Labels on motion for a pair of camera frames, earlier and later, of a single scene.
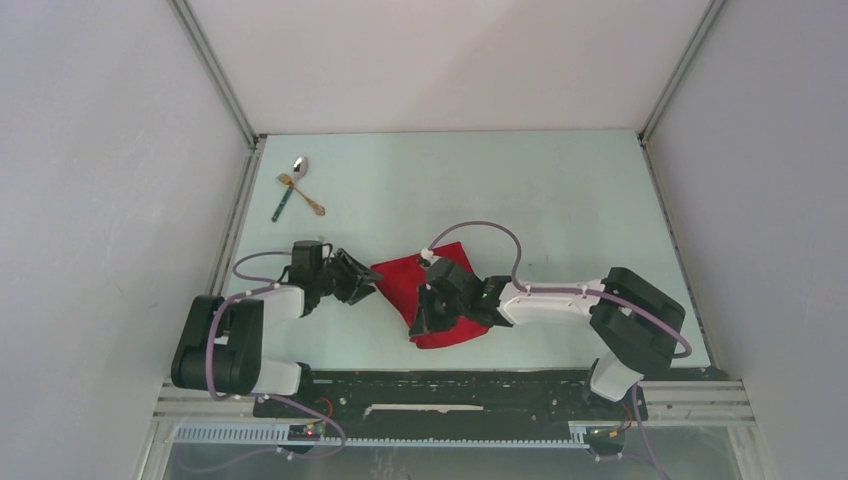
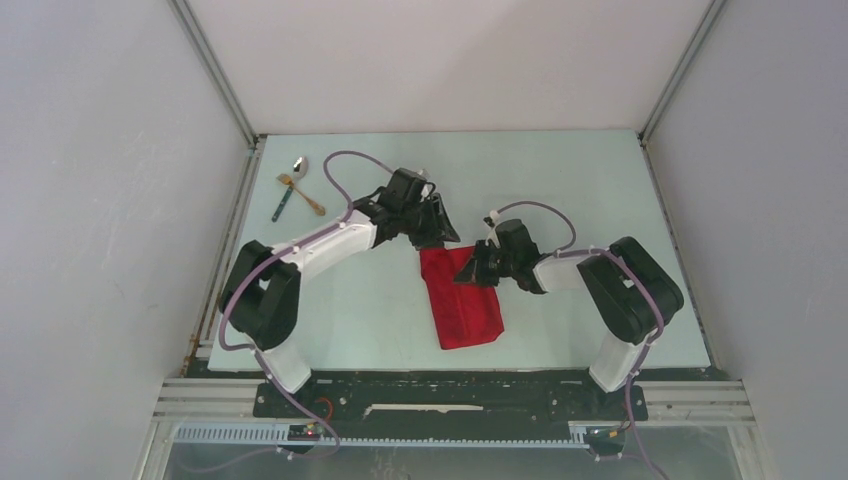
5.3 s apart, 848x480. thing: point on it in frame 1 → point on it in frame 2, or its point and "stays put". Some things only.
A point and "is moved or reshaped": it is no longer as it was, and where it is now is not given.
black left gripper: (342, 255) → (438, 228)
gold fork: (287, 180) stays put
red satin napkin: (403, 280) is moved or reshaped
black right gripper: (426, 319) → (474, 272)
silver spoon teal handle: (299, 170) stays put
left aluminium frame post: (213, 69) stays put
